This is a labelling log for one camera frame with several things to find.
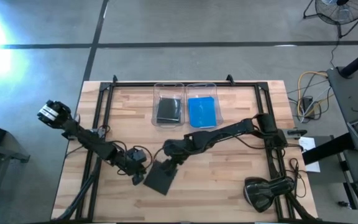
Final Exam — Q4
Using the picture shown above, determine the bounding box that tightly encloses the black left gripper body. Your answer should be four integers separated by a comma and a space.
115, 148, 149, 177

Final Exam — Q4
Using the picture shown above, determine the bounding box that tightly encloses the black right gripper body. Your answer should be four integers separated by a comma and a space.
161, 139, 193, 166

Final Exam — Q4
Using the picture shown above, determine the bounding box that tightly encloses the blue jewel case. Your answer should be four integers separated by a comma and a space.
187, 96, 218, 129

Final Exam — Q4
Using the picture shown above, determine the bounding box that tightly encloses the clear plastic bin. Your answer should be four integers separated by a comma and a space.
150, 82, 186, 128
185, 82, 224, 129

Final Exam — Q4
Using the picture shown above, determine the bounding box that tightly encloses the white paper sheet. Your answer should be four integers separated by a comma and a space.
298, 136, 322, 174

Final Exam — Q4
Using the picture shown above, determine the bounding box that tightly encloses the black power strip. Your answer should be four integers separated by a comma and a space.
301, 96, 316, 118

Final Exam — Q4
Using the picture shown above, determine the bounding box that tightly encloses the grey side table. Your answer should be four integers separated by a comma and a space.
326, 66, 358, 184

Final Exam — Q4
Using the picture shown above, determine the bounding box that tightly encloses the black floor fan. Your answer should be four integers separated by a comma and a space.
302, 0, 358, 39

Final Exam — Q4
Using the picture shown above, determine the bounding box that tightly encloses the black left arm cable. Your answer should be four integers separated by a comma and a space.
103, 140, 154, 175

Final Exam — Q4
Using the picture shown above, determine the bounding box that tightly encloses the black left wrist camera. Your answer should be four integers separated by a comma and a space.
126, 148, 148, 163

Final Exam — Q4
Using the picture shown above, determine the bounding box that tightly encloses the black aluminium table frame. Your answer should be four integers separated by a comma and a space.
73, 74, 319, 222

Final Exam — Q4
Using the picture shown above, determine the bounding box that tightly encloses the black lamp cable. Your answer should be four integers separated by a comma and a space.
285, 157, 308, 199

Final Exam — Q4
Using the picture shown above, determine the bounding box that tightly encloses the yellow cable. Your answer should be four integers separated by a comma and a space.
296, 70, 335, 119

